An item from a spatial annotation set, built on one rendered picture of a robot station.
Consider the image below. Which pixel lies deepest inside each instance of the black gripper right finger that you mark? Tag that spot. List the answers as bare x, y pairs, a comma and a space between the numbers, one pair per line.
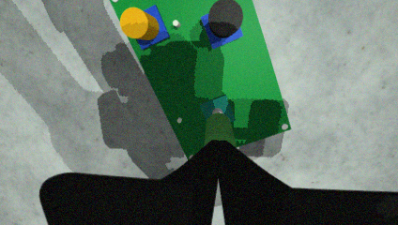
253, 196

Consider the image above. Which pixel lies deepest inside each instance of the green circuit board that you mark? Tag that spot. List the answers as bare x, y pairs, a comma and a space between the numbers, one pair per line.
229, 93

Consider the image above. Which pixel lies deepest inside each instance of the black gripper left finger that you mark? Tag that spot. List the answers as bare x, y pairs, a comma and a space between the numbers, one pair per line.
184, 197

